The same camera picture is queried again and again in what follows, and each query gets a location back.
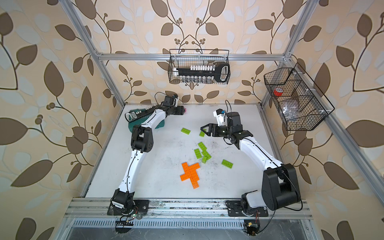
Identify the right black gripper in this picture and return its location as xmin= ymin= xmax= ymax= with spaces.
xmin=202 ymin=123 xmax=233 ymax=139

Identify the orange lego brick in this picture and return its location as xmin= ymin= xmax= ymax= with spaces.
xmin=190 ymin=163 xmax=200 ymax=171
xmin=180 ymin=173 xmax=190 ymax=181
xmin=191 ymin=181 xmax=199 ymax=189
xmin=182 ymin=162 xmax=191 ymax=173
xmin=186 ymin=170 xmax=200 ymax=182

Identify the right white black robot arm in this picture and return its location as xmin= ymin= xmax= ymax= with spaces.
xmin=201 ymin=109 xmax=302 ymax=216

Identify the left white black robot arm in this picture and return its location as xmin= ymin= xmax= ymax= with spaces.
xmin=107 ymin=94 xmax=186 ymax=216

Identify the green lego brick centre top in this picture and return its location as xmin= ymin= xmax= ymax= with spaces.
xmin=198 ymin=142 xmax=207 ymax=151

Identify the green lego brick far left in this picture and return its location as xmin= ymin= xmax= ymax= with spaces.
xmin=181 ymin=128 xmax=191 ymax=135

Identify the green lego brick centre left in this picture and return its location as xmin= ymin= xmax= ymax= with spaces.
xmin=194 ymin=149 xmax=203 ymax=159

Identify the green lego brick lower right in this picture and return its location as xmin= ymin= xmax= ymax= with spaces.
xmin=222 ymin=160 xmax=233 ymax=169

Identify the black socket set in basket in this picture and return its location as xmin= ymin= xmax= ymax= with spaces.
xmin=168 ymin=62 xmax=231 ymax=84

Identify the black bit holder on case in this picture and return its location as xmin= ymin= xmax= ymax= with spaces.
xmin=125 ymin=105 xmax=166 ymax=124

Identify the red tape roll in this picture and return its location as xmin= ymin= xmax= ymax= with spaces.
xmin=273 ymin=87 xmax=284 ymax=97

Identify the clear plastic bag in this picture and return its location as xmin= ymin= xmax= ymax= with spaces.
xmin=281 ymin=99 xmax=299 ymax=121

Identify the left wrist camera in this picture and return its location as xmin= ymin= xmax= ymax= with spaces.
xmin=162 ymin=94 xmax=179 ymax=107

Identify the black wire basket back wall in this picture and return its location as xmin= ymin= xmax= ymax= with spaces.
xmin=168 ymin=48 xmax=231 ymax=85

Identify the black wire basket wall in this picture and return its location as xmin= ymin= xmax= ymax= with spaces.
xmin=264 ymin=63 xmax=335 ymax=131
xmin=168 ymin=48 xmax=231 ymax=85

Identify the black wire basket right wall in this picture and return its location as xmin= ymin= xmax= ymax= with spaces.
xmin=264 ymin=63 xmax=335 ymax=131

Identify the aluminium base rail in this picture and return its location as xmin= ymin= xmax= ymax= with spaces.
xmin=60 ymin=198 xmax=314 ymax=233

